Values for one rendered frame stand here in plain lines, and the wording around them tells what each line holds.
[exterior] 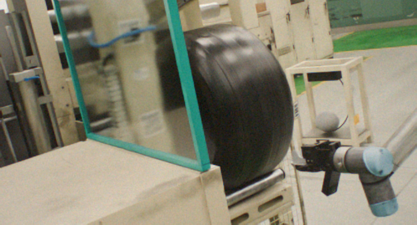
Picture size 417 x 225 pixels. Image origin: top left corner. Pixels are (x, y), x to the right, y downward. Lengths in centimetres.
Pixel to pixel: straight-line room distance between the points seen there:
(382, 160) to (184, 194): 65
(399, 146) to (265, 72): 46
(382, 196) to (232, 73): 56
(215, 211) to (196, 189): 6
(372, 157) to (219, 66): 53
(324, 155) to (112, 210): 83
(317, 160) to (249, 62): 37
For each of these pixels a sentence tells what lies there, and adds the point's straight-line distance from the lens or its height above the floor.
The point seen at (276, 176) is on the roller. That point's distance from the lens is 185.
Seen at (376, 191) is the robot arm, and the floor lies 99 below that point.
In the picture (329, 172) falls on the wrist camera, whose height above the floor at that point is 101.
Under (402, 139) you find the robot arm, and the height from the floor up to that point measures 108.
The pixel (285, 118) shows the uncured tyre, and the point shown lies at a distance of 167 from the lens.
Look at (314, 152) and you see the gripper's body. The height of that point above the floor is 107.
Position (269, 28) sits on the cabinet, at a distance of 695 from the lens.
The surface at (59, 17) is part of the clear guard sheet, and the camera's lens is 136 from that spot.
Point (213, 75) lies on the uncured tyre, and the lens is 157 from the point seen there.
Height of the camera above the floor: 157
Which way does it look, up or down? 12 degrees down
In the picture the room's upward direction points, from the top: 11 degrees counter-clockwise
